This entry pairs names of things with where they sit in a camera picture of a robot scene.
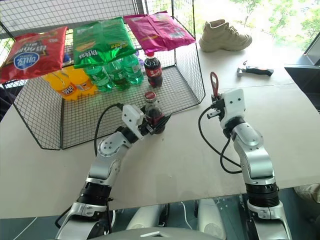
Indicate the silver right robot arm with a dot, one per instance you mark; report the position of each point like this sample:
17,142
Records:
255,155

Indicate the purple capped bottle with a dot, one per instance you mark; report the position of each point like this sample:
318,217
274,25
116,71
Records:
66,57

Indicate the black framed panel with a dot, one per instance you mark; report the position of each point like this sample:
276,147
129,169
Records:
313,47

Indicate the black side table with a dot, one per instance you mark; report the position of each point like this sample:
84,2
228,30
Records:
305,82

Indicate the grey rounded robot leg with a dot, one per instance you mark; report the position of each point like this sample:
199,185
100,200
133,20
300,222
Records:
211,220
145,217

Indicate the orange soda bottle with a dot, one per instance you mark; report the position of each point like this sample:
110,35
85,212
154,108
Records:
63,87
82,82

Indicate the red chip bag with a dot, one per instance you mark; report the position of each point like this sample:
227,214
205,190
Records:
32,55

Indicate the beige cloth bundle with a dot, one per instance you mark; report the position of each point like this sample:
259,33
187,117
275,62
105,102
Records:
308,192

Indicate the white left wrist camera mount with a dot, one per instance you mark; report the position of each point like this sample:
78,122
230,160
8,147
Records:
131,116

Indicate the green soda bottle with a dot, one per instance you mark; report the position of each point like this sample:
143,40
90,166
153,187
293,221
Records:
133,71
100,78
118,76

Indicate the green chip bag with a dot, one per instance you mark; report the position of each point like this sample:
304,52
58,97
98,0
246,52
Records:
100,40

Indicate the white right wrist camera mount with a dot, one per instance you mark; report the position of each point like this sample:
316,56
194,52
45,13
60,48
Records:
233,105

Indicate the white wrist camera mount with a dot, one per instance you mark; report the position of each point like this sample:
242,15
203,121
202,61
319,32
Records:
131,116
233,105

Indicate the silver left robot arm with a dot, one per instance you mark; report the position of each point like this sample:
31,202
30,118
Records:
105,160

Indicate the beige sneaker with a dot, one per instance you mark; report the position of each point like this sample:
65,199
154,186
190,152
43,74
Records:
225,37

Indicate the glass cola bottle red cap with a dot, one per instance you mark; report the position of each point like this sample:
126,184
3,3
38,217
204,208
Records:
151,112

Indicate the red bottle opener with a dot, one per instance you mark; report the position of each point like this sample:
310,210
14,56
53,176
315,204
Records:
215,86

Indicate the pink chip bag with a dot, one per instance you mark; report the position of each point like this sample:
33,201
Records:
160,31

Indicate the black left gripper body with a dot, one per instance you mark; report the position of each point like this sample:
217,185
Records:
147,128

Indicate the plastic cola bottle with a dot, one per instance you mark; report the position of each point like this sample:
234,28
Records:
153,71

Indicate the dark grey robot torso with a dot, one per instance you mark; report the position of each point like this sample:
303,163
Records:
160,235

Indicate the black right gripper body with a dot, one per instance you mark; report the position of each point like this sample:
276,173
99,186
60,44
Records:
217,110

